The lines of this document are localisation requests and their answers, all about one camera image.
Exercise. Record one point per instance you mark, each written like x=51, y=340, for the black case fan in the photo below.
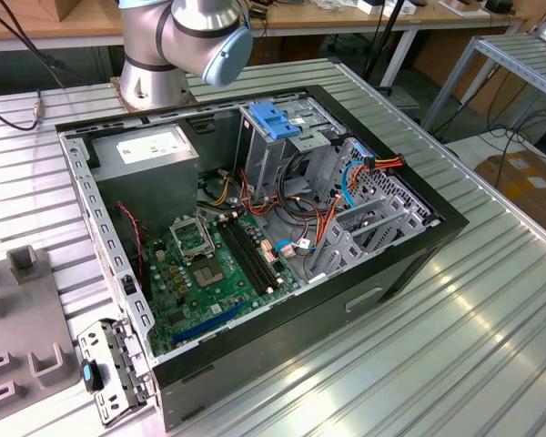
x=127, y=246

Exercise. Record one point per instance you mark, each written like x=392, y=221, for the blue plastic drive latch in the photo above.
x=273, y=120

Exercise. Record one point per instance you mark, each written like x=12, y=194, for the black open PC case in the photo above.
x=300, y=328

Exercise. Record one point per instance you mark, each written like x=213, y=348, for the black blue bracket tab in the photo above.
x=88, y=374

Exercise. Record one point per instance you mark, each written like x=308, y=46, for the blue expansion slot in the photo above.
x=209, y=321

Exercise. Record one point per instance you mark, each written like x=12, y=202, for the metal slat side table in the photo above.
x=518, y=59

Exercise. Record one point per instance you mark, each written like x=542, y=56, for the grey Dell power supply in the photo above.
x=141, y=191

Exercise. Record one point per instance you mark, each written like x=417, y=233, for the grey parts rack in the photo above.
x=23, y=309

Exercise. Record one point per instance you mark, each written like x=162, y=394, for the green motherboard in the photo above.
x=209, y=300

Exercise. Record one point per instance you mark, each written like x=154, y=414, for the grey optical drive cage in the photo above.
x=316, y=114

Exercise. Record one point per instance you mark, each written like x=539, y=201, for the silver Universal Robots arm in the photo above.
x=145, y=45

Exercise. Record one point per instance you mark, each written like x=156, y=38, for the plain brown cardboard box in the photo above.
x=61, y=9

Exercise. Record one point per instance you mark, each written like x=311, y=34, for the metal expansion card bracket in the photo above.
x=118, y=364

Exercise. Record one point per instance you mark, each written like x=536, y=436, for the grey disk bay cage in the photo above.
x=346, y=255

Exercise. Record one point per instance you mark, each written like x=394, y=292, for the wooden desk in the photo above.
x=336, y=18

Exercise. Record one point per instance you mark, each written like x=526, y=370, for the black RAM slot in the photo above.
x=245, y=257
x=257, y=251
x=251, y=254
x=239, y=259

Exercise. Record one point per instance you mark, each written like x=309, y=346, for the brown cardboard box with labels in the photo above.
x=528, y=182

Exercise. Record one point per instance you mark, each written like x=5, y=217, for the CPU socket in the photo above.
x=208, y=274

